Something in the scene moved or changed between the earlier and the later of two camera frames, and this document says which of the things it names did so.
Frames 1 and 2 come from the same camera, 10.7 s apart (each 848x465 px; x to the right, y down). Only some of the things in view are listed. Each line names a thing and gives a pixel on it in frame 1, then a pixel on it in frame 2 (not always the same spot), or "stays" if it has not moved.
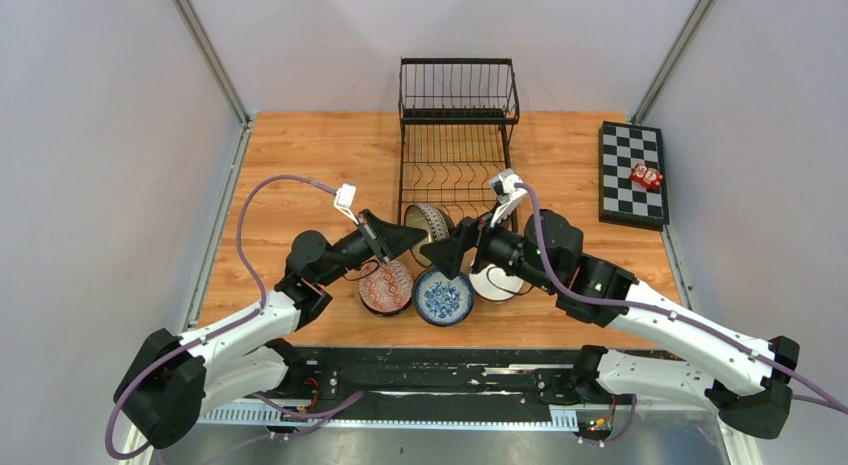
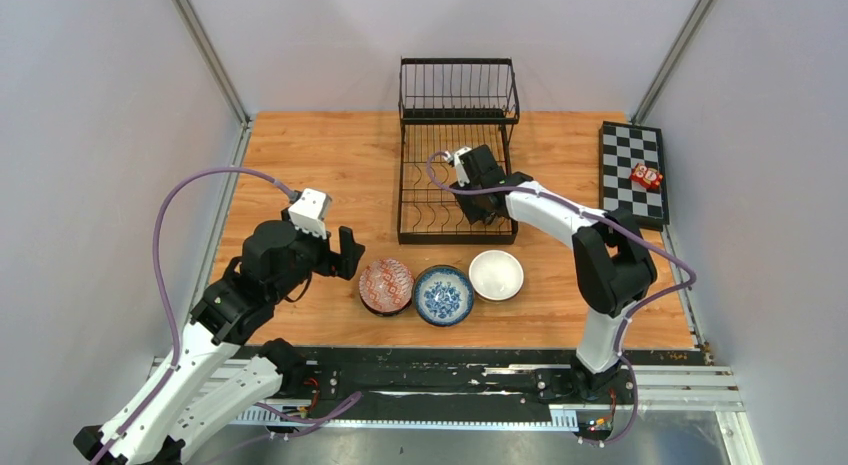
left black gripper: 385,240 → 344,263
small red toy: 648,177 stays
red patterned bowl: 389,290 stays
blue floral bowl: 441,301 stays
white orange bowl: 490,282 stays
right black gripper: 447,254 → 474,215
